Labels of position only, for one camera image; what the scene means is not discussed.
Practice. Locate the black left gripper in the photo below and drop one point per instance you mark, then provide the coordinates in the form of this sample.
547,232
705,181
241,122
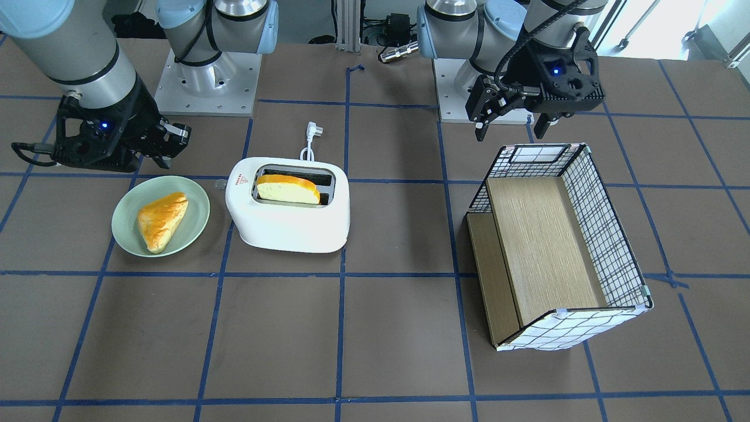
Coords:
534,64

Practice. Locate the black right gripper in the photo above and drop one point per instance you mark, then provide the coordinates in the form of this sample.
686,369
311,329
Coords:
139,115

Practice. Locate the white two-slot toaster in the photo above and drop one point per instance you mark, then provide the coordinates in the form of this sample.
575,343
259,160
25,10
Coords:
285,226

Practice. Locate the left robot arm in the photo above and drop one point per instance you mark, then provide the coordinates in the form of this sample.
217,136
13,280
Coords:
487,35

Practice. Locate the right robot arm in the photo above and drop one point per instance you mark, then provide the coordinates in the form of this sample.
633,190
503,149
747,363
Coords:
70,43

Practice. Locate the golden triangular pastry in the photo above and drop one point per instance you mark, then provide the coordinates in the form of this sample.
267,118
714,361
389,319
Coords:
157,221

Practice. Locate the light green plate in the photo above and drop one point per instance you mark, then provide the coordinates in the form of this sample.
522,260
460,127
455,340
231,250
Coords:
124,221

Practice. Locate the toast bread slice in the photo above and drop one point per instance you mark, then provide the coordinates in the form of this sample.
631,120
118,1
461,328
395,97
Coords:
286,188

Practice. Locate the silver metal cylinder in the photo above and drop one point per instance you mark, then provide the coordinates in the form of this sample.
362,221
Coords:
391,54

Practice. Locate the black power adapter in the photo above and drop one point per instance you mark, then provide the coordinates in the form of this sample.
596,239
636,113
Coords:
397,29

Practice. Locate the aluminium frame post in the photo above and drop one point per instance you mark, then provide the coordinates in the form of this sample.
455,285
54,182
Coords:
348,17

